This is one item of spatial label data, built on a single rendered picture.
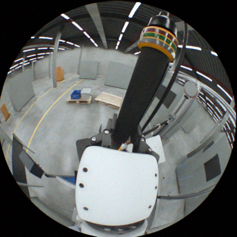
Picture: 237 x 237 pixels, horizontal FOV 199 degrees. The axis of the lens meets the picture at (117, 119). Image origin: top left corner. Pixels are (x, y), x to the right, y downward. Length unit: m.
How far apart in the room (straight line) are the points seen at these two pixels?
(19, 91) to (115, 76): 7.24
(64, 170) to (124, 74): 6.03
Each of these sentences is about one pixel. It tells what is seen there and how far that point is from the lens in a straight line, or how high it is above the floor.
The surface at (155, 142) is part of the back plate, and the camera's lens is 0.66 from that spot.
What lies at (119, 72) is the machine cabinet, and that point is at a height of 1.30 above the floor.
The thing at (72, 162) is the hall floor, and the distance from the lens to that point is 1.86.
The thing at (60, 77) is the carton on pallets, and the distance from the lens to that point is 8.23.
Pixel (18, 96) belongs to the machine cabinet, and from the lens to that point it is 6.16.
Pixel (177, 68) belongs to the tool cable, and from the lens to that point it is 0.17.
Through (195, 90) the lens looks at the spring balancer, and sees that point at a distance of 0.77.
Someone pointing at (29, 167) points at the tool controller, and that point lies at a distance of 0.80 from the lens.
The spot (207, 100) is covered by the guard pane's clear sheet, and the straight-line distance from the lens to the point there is 0.84.
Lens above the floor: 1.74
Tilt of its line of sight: 43 degrees down
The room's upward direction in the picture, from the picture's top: 19 degrees clockwise
